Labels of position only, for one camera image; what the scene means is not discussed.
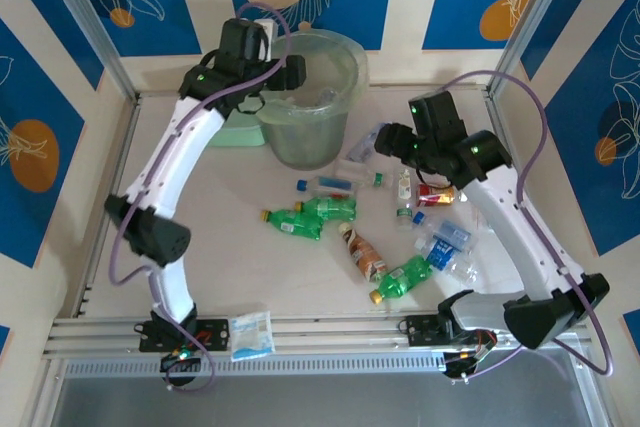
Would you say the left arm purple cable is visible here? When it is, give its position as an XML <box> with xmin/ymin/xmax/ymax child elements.
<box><xmin>108</xmin><ymin>1</ymin><xmax>294</xmax><ymax>393</ymax></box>

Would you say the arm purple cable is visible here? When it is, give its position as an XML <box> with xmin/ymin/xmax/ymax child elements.
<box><xmin>108</xmin><ymin>1</ymin><xmax>294</xmax><ymax>393</ymax></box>
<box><xmin>439</xmin><ymin>70</ymin><xmax>616</xmax><ymax>378</ymax></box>

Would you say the aluminium frame post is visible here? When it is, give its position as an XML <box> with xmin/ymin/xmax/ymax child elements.
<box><xmin>489</xmin><ymin>0</ymin><xmax>584</xmax><ymax>98</ymax></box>
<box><xmin>37</xmin><ymin>0</ymin><xmax>139</xmax><ymax>103</ymax></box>

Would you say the clear bottle blue red label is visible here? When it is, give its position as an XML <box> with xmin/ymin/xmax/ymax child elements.
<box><xmin>296</xmin><ymin>175</ymin><xmax>362</xmax><ymax>199</ymax></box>

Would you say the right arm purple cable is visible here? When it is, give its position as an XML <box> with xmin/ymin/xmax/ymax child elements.
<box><xmin>439</xmin><ymin>70</ymin><xmax>616</xmax><ymax>378</ymax></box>

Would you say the white blue printed packet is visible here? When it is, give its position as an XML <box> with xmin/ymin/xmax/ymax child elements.
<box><xmin>229</xmin><ymin>310</ymin><xmax>277</xmax><ymax>362</ymax></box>

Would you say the lavender tinted plastic bottle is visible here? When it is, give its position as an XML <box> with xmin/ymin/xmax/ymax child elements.
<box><xmin>347</xmin><ymin>121</ymin><xmax>389</xmax><ymax>162</ymax></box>

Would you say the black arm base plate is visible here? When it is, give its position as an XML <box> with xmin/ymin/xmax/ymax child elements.
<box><xmin>137</xmin><ymin>316</ymin><xmax>232</xmax><ymax>354</ymax></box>
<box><xmin>403</xmin><ymin>314</ymin><xmax>496</xmax><ymax>348</ymax></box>

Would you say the grey slotted cable duct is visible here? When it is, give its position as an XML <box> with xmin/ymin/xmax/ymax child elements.
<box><xmin>62</xmin><ymin>352</ymin><xmax>446</xmax><ymax>379</ymax></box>

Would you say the green bottle yellow cap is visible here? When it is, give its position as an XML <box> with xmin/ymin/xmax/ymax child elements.
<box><xmin>258</xmin><ymin>207</ymin><xmax>324</xmax><ymax>243</ymax></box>
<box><xmin>293</xmin><ymin>195</ymin><xmax>359</xmax><ymax>222</ymax></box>
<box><xmin>368</xmin><ymin>254</ymin><xmax>434</xmax><ymax>304</ymax></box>

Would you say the translucent green plastic bucket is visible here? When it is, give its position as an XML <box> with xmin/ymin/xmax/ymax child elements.
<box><xmin>254</xmin><ymin>30</ymin><xmax>370</xmax><ymax>171</ymax></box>

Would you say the grey metal panel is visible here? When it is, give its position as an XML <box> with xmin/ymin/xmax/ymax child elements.
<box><xmin>29</xmin><ymin>374</ymin><xmax>616</xmax><ymax>427</ymax></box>

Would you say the wide aluminium mounting rail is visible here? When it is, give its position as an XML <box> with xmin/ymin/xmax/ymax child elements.
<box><xmin>42</xmin><ymin>314</ymin><xmax>601</xmax><ymax>363</ymax></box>

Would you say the brown chocolate drink bottle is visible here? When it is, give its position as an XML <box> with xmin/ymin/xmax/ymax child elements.
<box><xmin>338</xmin><ymin>221</ymin><xmax>389</xmax><ymax>282</ymax></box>

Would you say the small white label bottle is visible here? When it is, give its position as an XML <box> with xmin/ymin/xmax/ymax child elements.
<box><xmin>395</xmin><ymin>169</ymin><xmax>417</xmax><ymax>232</ymax></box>

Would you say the clear plastic bottle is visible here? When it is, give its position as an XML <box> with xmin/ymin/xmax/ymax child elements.
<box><xmin>317</xmin><ymin>88</ymin><xmax>346</xmax><ymax>109</ymax></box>

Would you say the blue label bottle white cap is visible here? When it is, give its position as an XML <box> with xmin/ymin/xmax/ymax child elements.
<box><xmin>413</xmin><ymin>238</ymin><xmax>480</xmax><ymax>283</ymax></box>

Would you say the red soda can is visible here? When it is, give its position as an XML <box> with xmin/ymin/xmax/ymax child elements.
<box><xmin>416</xmin><ymin>183</ymin><xmax>460</xmax><ymax>209</ymax></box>

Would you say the clear bottle green cap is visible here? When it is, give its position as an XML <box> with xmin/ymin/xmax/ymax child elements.
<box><xmin>335</xmin><ymin>159</ymin><xmax>394</xmax><ymax>189</ymax></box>

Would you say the small wired electronics board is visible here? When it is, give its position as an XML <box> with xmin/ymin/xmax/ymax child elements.
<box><xmin>442</xmin><ymin>329</ymin><xmax>499</xmax><ymax>379</ymax></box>
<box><xmin>158</xmin><ymin>349</ymin><xmax>201</xmax><ymax>386</ymax></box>

